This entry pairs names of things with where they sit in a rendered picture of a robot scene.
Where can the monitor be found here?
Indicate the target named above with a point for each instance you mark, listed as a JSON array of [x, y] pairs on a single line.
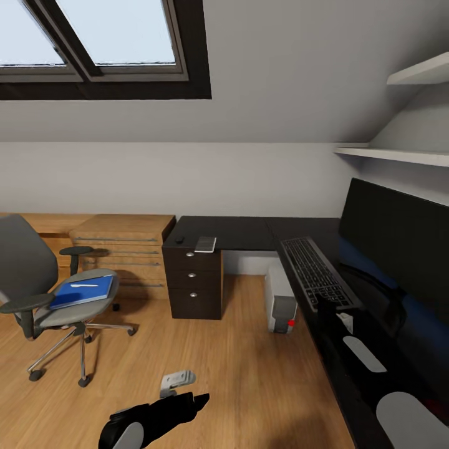
[[406, 237]]

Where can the keyboard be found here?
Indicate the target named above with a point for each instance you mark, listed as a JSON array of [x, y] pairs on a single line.
[[317, 275]]

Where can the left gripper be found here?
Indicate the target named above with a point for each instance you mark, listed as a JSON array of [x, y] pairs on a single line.
[[180, 409]]

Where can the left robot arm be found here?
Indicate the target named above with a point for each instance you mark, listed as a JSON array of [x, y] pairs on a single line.
[[135, 427]]

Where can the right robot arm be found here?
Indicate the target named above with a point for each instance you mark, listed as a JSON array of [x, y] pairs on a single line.
[[407, 423]]

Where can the swivel chair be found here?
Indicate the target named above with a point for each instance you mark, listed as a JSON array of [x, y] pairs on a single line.
[[28, 270]]

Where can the folder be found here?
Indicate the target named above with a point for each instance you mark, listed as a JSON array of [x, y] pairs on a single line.
[[86, 290]]

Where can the notebook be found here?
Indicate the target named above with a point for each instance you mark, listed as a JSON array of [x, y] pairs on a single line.
[[206, 245]]

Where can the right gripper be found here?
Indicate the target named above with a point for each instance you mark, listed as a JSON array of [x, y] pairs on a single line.
[[327, 314]]

